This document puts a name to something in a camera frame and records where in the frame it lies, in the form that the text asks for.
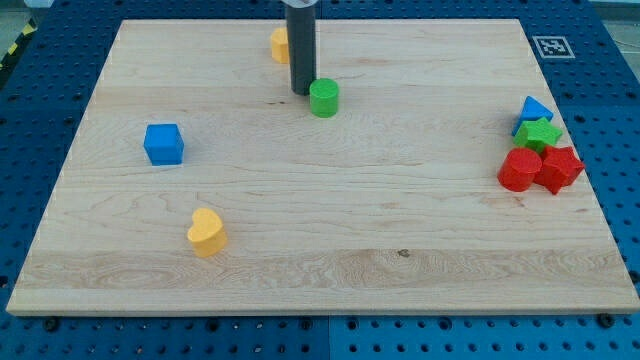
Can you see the green cylinder block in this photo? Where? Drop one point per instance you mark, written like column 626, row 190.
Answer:
column 324, row 97

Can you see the light wooden board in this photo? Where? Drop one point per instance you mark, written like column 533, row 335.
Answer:
column 392, row 206

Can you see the yellow heart block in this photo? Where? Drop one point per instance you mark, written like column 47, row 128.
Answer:
column 207, row 233

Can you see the yellow block behind rod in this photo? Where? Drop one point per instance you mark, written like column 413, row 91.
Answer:
column 279, row 45

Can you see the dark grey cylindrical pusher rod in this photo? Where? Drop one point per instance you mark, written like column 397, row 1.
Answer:
column 301, row 31

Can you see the blue cube block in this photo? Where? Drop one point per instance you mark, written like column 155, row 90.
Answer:
column 163, row 144

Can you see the red cylinder block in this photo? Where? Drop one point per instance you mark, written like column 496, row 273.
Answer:
column 519, row 168

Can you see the green star block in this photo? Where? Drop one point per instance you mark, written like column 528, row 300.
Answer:
column 537, row 134

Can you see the blue triangle block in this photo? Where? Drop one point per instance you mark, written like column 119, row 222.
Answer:
column 531, row 110

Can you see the red star block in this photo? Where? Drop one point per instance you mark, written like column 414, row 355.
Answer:
column 560, row 168

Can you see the white fiducial marker tag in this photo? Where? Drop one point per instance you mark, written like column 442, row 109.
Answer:
column 553, row 47

